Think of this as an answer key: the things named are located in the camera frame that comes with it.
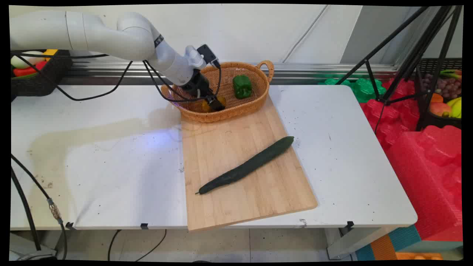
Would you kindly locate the black mesh basket with fruit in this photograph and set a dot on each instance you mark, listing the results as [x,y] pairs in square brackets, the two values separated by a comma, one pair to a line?
[425,118]

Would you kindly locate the white toy onion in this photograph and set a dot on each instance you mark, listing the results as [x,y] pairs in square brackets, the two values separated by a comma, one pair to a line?
[26,59]

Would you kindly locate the blue and orange floor mat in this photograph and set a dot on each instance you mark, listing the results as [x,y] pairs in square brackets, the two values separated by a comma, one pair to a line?
[391,245]

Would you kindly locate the red orange toy mango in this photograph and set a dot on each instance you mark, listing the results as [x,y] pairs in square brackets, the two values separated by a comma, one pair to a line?
[439,109]

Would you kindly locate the white table leg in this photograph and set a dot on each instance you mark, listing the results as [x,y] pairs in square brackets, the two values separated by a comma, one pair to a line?
[351,242]

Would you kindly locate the small red foam mat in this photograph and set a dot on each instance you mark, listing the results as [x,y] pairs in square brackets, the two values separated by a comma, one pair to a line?
[391,118]

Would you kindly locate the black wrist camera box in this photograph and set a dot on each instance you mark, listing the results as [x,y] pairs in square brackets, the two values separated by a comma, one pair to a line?
[206,54]

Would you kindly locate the black camera tripod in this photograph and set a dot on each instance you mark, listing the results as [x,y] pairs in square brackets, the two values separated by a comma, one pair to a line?
[414,55]

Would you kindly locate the bamboo cutting board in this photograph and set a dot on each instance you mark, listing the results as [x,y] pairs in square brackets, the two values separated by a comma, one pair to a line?
[240,192]

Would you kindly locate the purple toy grapes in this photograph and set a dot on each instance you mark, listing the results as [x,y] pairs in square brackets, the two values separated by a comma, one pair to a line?
[449,87]

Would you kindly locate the green toy bell pepper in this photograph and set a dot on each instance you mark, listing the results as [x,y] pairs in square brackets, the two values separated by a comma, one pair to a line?
[242,87]

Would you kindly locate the black mesh basket with vegetables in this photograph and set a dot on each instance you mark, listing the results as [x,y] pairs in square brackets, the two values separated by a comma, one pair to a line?
[37,87]

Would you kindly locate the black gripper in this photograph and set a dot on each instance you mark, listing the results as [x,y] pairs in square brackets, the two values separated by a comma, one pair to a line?
[195,85]

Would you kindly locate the yellow toy vegetable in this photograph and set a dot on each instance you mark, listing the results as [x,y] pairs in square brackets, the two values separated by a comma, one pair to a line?
[50,53]

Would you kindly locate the green foam mat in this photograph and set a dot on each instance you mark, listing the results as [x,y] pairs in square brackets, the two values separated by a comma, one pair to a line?
[364,90]

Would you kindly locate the long dark green cucumber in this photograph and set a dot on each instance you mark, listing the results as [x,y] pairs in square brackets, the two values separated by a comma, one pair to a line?
[247,166]

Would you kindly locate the red toy pepper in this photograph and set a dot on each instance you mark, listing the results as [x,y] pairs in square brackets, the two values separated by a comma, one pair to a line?
[29,69]

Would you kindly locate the orange toy bell pepper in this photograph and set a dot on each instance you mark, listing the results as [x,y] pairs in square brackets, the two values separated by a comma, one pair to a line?
[205,107]

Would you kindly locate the aluminium wall rail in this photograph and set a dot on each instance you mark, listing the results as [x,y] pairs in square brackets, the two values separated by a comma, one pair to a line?
[314,72]

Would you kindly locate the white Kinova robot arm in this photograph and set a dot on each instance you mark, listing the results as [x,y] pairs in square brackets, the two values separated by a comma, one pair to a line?
[111,37]

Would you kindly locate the yellow toy banana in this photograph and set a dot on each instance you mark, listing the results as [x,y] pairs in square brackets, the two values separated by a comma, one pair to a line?
[456,107]

